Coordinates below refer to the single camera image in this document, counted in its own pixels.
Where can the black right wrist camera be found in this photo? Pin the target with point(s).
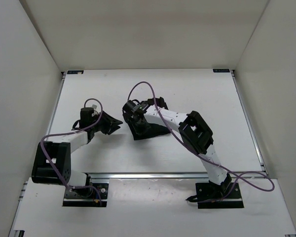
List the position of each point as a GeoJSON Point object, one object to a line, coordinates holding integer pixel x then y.
{"type": "Point", "coordinates": [129, 107]}

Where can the left blue corner label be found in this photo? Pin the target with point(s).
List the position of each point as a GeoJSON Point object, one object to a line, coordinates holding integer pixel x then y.
{"type": "Point", "coordinates": [75, 72]}

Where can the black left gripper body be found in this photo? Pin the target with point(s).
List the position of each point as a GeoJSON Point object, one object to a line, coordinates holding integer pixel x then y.
{"type": "Point", "coordinates": [103, 125]}

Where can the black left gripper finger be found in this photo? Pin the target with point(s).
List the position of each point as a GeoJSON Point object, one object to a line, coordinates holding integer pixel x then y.
{"type": "Point", "coordinates": [112, 129]}
{"type": "Point", "coordinates": [109, 119]}

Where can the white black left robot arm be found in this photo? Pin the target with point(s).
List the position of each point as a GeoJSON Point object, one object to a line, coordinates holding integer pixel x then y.
{"type": "Point", "coordinates": [52, 163]}

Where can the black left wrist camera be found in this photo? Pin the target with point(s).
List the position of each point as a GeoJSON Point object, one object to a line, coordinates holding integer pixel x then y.
{"type": "Point", "coordinates": [87, 116]}

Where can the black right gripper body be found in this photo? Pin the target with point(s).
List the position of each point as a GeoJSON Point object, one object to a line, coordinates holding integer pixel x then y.
{"type": "Point", "coordinates": [140, 127]}

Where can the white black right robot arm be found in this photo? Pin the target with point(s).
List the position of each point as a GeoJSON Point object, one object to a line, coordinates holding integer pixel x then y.
{"type": "Point", "coordinates": [147, 119]}

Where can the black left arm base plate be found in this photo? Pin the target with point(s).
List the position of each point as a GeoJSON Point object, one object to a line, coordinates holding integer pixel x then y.
{"type": "Point", "coordinates": [89, 197]}

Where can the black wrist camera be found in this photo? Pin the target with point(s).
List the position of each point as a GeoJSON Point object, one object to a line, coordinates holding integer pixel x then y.
{"type": "Point", "coordinates": [129, 107]}
{"type": "Point", "coordinates": [87, 116]}

